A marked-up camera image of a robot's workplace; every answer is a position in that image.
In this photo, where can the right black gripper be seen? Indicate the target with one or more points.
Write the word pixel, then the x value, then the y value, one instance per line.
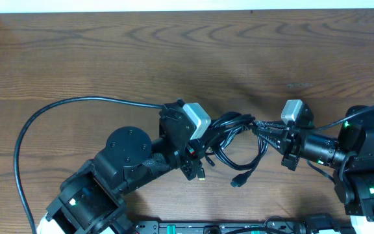
pixel 292 145

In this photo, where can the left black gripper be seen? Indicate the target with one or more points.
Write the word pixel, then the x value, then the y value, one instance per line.
pixel 176 140

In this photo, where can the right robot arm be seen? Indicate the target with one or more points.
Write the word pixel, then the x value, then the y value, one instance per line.
pixel 346 146

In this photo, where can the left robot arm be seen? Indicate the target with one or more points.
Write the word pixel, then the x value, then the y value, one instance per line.
pixel 91 200

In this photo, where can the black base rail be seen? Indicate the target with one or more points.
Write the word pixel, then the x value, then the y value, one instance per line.
pixel 271 225

